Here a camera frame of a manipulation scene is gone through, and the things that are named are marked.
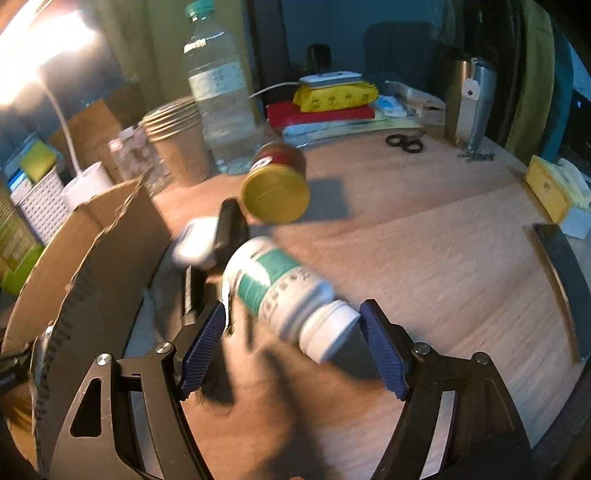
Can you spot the white green-label pill bottle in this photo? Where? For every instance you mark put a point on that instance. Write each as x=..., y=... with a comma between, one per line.
x=268, y=277

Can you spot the white medicine box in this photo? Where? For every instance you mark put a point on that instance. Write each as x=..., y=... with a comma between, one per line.
x=431, y=110

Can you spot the white plastic packet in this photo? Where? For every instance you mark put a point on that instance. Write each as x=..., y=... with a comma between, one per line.
x=323, y=131

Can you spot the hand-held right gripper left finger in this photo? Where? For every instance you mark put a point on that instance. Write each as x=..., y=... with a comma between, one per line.
x=203, y=350

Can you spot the bunch of keys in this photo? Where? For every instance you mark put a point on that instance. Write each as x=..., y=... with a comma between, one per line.
x=475, y=155

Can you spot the yellow tissue box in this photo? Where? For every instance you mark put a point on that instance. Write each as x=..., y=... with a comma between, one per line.
x=549, y=189

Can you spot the olive curtain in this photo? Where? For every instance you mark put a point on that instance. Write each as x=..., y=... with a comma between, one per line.
x=138, y=46

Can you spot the red and yellow toy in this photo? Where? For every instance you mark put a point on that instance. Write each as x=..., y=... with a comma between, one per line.
x=277, y=194

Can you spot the stack of brown paper cups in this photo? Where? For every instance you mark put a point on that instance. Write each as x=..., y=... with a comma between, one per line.
x=180, y=147

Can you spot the white plastic basket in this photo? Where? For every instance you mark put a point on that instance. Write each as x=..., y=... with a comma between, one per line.
x=41, y=207

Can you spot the white desk lamp base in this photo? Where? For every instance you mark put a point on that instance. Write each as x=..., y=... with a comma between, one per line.
x=87, y=184

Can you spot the flat brown cardboard carton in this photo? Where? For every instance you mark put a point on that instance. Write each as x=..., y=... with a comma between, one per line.
x=92, y=129

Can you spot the green printed carton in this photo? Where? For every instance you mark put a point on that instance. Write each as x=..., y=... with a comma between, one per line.
x=14, y=249

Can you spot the pink-print drinking glass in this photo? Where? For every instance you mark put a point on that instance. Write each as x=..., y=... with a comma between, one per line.
x=134, y=157

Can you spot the small black box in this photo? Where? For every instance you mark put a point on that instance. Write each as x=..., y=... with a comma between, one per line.
x=231, y=230

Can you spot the dark steel flask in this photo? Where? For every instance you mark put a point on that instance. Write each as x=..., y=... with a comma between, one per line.
x=453, y=92

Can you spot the brown cardboard box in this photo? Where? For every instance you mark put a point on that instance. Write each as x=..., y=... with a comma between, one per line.
x=115, y=230

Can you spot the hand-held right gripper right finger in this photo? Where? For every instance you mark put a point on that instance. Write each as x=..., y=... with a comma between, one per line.
x=383, y=350

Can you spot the small white case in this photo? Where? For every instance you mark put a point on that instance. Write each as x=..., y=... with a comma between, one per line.
x=194, y=244

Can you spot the white flat device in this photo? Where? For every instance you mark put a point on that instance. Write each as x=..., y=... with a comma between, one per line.
x=330, y=77

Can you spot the olive hanging cloth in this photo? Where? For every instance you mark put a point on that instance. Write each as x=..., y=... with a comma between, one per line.
x=535, y=69

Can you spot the green sponge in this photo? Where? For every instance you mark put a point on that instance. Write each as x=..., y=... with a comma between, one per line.
x=37, y=161

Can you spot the black flat board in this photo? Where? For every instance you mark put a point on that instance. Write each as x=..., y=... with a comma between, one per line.
x=563, y=267

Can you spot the silver steel tumbler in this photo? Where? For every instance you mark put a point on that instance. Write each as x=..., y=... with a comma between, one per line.
x=482, y=106

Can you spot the clear plastic water bottle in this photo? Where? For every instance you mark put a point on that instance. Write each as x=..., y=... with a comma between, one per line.
x=221, y=115

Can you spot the blue pack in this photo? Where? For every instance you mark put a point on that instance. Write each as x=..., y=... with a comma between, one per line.
x=17, y=180

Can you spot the black scissors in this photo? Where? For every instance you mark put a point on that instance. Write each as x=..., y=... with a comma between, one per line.
x=411, y=146

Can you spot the dark chair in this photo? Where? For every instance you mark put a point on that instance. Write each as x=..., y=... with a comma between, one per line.
x=397, y=46

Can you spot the yellow wipes pack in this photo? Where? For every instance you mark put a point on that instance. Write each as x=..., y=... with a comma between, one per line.
x=332, y=97

